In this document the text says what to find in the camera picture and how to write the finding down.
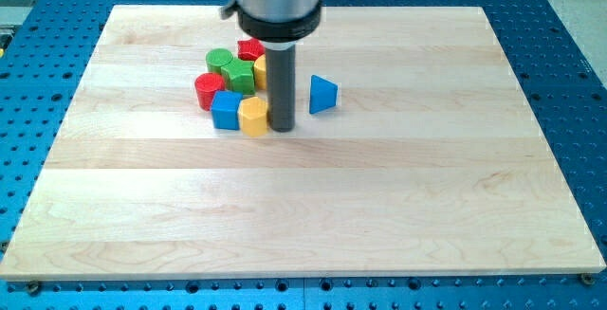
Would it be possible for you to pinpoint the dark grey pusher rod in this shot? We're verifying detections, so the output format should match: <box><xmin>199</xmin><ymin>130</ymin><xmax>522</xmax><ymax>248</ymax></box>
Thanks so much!
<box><xmin>265</xmin><ymin>44</ymin><xmax>296</xmax><ymax>132</ymax></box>

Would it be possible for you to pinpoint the black flange ring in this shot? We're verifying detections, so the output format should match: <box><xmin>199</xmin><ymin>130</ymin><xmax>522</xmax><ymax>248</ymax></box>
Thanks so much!
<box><xmin>236</xmin><ymin>0</ymin><xmax>322</xmax><ymax>44</ymax></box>

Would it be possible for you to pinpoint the yellow hexagon block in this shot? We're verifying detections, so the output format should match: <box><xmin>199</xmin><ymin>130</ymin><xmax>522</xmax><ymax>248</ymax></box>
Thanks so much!
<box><xmin>238</xmin><ymin>97</ymin><xmax>267</xmax><ymax>137</ymax></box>

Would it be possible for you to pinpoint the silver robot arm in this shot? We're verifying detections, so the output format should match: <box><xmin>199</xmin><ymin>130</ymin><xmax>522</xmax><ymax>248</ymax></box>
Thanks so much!
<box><xmin>220</xmin><ymin>0</ymin><xmax>322</xmax><ymax>132</ymax></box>

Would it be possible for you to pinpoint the blue cube block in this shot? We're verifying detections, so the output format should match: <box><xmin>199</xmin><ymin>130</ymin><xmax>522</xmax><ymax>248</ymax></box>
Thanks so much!
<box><xmin>211</xmin><ymin>91</ymin><xmax>243</xmax><ymax>130</ymax></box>

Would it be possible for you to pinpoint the yellow round block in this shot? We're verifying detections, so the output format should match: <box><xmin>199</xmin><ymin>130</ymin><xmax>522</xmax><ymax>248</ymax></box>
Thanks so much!
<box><xmin>253</xmin><ymin>54</ymin><xmax>267</xmax><ymax>90</ymax></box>

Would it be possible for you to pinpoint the red star block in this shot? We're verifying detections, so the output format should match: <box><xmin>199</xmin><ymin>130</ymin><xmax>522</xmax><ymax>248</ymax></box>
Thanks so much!
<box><xmin>237</xmin><ymin>38</ymin><xmax>265</xmax><ymax>62</ymax></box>

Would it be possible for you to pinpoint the green star block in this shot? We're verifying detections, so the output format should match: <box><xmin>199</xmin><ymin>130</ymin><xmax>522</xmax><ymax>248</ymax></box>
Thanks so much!
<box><xmin>221</xmin><ymin>58</ymin><xmax>255</xmax><ymax>96</ymax></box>

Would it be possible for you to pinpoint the blue triangle block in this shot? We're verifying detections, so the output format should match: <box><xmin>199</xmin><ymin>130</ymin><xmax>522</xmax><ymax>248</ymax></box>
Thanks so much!
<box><xmin>309</xmin><ymin>75</ymin><xmax>339</xmax><ymax>114</ymax></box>

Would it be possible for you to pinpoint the green cylinder block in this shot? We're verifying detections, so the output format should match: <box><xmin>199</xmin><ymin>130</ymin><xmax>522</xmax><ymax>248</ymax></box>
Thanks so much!
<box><xmin>205</xmin><ymin>48</ymin><xmax>233</xmax><ymax>74</ymax></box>

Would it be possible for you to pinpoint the red cylinder block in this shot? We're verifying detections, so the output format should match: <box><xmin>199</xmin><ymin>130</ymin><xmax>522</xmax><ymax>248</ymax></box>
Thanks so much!
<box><xmin>194</xmin><ymin>73</ymin><xmax>225</xmax><ymax>111</ymax></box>

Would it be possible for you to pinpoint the wooden board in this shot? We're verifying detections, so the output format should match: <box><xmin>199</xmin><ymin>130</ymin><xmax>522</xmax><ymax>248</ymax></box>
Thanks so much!
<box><xmin>1</xmin><ymin>5</ymin><xmax>605</xmax><ymax>282</ymax></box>

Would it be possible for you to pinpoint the left board clamp screw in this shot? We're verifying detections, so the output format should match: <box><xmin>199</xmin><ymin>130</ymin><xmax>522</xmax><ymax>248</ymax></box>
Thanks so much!
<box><xmin>24</xmin><ymin>281</ymin><xmax>42</xmax><ymax>296</ymax></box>

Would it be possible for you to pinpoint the board clamp screw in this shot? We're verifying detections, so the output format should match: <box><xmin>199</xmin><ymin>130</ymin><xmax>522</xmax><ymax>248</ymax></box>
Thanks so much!
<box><xmin>579</xmin><ymin>273</ymin><xmax>596</xmax><ymax>285</ymax></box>
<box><xmin>24</xmin><ymin>281</ymin><xmax>42</xmax><ymax>296</ymax></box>

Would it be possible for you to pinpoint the right board clamp screw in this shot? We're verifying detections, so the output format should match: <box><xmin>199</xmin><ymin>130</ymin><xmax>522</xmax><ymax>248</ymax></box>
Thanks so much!
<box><xmin>579</xmin><ymin>273</ymin><xmax>596</xmax><ymax>285</ymax></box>

